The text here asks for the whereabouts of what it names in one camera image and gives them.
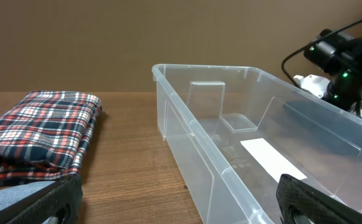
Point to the folded plaid flannel shirt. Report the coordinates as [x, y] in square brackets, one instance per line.
[46, 136]

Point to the folded blue denim jeans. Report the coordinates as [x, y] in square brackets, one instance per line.
[14, 194]

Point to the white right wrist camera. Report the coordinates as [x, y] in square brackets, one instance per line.
[314, 84]

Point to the clear plastic storage bin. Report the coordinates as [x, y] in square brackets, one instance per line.
[234, 131]

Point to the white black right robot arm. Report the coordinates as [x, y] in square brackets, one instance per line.
[340, 56]

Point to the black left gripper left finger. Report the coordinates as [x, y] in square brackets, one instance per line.
[57, 203]

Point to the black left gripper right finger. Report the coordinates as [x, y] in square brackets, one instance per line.
[300, 203]

